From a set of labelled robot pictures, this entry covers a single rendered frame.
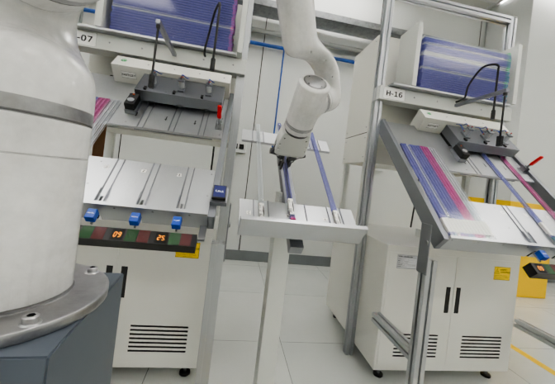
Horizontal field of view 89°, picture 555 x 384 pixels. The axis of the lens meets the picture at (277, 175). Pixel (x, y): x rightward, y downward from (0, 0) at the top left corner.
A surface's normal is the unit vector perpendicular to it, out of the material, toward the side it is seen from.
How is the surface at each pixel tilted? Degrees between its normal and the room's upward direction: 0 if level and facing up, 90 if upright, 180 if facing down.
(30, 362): 90
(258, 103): 90
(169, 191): 45
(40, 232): 90
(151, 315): 90
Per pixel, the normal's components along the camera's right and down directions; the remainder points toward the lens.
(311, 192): 0.16, 0.01
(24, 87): 0.69, 0.06
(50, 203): 0.93, 0.11
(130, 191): 0.20, -0.69
